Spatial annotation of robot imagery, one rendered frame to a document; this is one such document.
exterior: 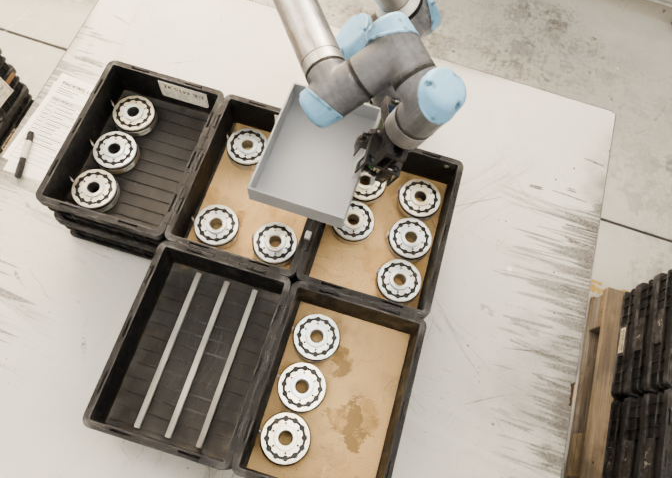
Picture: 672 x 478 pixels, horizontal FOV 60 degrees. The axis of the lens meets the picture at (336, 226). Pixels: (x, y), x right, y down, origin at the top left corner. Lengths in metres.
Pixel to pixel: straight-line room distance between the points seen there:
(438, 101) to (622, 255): 1.82
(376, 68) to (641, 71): 2.31
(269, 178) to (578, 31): 2.20
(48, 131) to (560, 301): 1.44
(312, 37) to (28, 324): 0.98
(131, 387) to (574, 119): 1.41
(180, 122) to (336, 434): 0.85
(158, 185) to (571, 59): 2.11
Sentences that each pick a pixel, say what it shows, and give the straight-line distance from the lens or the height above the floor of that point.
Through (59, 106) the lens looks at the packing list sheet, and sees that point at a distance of 1.84.
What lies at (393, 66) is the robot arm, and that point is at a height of 1.40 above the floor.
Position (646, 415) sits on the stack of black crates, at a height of 0.38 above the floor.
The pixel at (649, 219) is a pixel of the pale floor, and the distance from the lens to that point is 2.76.
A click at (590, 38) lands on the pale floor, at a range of 3.16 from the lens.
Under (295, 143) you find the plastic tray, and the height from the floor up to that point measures 1.04.
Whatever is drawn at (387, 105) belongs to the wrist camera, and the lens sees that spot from 1.12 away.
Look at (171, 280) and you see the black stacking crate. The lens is 1.40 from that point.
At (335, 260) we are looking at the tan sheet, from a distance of 1.39.
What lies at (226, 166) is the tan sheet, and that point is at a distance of 1.49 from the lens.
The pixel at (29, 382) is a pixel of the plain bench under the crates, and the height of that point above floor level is 0.70.
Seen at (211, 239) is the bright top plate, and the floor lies 0.86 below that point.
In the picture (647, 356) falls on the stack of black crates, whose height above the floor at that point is 0.36.
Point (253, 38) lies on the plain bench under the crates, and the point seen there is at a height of 0.70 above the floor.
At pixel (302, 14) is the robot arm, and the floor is 1.34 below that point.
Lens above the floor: 2.14
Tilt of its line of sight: 67 degrees down
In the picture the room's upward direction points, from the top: 11 degrees clockwise
